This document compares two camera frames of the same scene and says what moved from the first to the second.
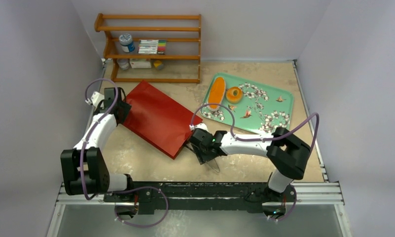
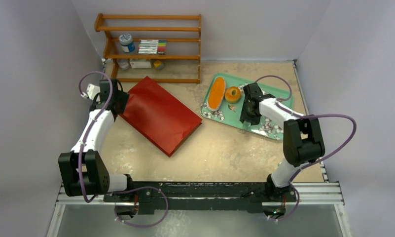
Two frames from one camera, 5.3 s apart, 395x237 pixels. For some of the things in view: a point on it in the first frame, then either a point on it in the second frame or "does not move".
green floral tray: [222, 115] to [276, 94]
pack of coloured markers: [152, 46] does not move
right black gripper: [201, 151] to [247, 113]
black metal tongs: [203, 159] to [245, 125]
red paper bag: [158, 119] does not move
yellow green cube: [158, 64] does not move
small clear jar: [123, 63] does not move
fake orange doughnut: [233, 98] does not move
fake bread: [217, 93] does not move
